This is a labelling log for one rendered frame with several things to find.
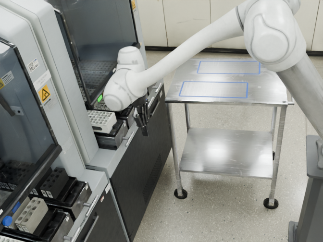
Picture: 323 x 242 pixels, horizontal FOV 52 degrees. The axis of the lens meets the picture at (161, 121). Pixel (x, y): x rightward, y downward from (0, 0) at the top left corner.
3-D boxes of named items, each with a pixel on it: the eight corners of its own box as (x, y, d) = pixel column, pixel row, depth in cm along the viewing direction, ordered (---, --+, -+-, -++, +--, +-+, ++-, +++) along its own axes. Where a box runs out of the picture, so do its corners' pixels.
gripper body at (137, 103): (133, 87, 145) (137, 103, 151) (125, 98, 140) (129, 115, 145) (149, 89, 143) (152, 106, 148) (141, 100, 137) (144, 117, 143)
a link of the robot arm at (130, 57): (126, 75, 143) (116, 92, 133) (119, 42, 133) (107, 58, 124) (150, 75, 140) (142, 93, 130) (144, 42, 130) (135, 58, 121)
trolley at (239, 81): (174, 199, 221) (158, 99, 171) (185, 151, 256) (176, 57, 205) (279, 211, 204) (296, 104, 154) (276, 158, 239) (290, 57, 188)
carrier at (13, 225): (30, 204, 126) (23, 194, 122) (34, 205, 125) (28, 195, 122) (10, 230, 118) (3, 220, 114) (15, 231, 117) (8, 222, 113)
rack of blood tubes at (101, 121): (55, 128, 165) (52, 119, 161) (66, 116, 172) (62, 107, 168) (109, 135, 156) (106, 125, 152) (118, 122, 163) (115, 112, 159)
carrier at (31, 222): (44, 207, 124) (39, 197, 120) (49, 208, 123) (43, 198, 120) (26, 234, 116) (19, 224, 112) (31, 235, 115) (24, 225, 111)
